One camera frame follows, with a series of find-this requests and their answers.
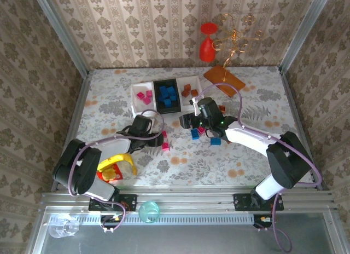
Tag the blue lego brick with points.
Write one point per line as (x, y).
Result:
(172, 96)
(215, 141)
(167, 102)
(171, 90)
(163, 89)
(164, 96)
(195, 133)

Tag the orange lego brick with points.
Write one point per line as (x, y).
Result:
(187, 87)
(194, 93)
(222, 109)
(185, 93)

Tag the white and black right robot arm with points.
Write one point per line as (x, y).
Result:
(246, 136)

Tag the white plastic container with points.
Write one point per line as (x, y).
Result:
(136, 106)
(181, 103)

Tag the black plastic container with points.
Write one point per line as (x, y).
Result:
(177, 100)

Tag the yellow curved plastic piece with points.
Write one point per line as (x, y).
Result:
(123, 157)

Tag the red toy fries packet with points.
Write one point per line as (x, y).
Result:
(117, 173)

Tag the floral table cover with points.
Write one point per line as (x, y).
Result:
(191, 172)

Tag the teal plastic cup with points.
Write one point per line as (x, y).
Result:
(149, 212)

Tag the red plastic goblet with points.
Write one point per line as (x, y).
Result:
(207, 50)

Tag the clear plastic cup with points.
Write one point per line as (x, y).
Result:
(63, 226)

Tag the aluminium frame front rail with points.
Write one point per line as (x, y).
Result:
(186, 199)

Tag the aluminium frame side rail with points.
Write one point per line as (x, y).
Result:
(300, 114)
(71, 122)

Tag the aluminium frame post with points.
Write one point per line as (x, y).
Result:
(61, 32)
(304, 32)

